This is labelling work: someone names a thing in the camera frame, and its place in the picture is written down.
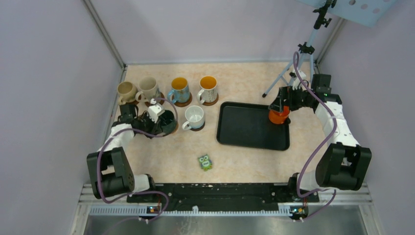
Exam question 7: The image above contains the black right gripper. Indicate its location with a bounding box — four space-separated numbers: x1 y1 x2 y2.
268 84 314 113

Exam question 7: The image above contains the dark green mug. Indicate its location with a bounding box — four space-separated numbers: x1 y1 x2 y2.
158 110 178 136

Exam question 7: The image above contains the beige round mug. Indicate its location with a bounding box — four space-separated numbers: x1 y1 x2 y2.
117 81 138 105

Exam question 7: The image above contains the tall cream patterned mug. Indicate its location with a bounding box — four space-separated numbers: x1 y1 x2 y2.
135 76 161 103

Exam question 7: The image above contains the blue mug yellow inside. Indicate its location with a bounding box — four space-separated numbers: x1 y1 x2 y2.
167 77 191 104

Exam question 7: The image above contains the black mug orange inside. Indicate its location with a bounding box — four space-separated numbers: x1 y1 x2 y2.
268 106 290 124

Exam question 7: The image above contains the plain white mug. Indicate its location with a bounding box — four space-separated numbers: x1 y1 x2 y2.
182 105 205 130

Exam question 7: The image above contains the white mug yellow inside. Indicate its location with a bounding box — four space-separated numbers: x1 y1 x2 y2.
197 76 218 104

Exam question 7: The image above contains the black serving tray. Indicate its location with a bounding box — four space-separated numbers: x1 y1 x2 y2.
216 101 290 151

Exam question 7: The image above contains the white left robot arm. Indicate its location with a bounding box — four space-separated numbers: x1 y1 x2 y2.
87 103 175 202

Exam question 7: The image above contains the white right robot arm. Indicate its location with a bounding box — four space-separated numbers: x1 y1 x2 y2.
268 71 372 202

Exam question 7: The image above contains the light wooden coaster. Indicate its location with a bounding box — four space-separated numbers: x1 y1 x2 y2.
171 123 179 134

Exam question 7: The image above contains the dark brown coaster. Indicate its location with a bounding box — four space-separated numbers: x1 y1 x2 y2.
190 123 206 132

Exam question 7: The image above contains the green owl figure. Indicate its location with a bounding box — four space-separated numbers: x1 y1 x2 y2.
198 154 213 171

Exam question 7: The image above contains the light blue perforated panel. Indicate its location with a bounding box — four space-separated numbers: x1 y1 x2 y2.
295 0 399 28

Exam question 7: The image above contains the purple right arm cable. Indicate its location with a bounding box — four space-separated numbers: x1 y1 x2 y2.
292 51 339 223

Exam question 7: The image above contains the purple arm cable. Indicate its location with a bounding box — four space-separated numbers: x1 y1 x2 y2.
95 97 179 224
292 51 339 223

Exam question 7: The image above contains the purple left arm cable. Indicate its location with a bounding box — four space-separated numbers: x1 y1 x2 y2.
95 97 179 224

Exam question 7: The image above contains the blue camera tripod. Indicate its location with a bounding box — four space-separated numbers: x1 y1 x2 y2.
262 0 337 98

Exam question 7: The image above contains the white cable duct strip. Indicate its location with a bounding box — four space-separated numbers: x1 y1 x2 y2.
89 205 293 217

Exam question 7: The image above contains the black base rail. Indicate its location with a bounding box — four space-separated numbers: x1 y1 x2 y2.
126 183 319 212

